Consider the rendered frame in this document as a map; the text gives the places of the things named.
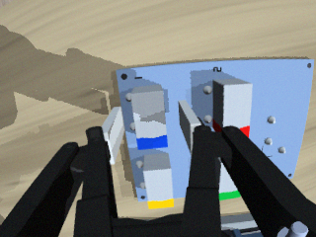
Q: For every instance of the light grey block with red end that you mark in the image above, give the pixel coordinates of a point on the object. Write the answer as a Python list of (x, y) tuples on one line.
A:
[(232, 101)]

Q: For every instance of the grey block with green end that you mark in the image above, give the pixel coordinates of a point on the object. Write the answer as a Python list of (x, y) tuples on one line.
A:
[(225, 185)]

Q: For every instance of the grey block with blue end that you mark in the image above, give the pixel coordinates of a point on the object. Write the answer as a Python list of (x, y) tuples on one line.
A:
[(149, 116)]

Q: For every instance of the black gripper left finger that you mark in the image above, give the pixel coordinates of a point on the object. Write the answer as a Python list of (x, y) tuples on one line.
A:
[(43, 208)]

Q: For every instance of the grey block with yellow end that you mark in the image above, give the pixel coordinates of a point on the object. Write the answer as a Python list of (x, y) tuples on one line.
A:
[(158, 180)]

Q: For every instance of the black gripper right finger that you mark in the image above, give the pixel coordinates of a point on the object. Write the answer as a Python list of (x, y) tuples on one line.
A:
[(278, 207)]

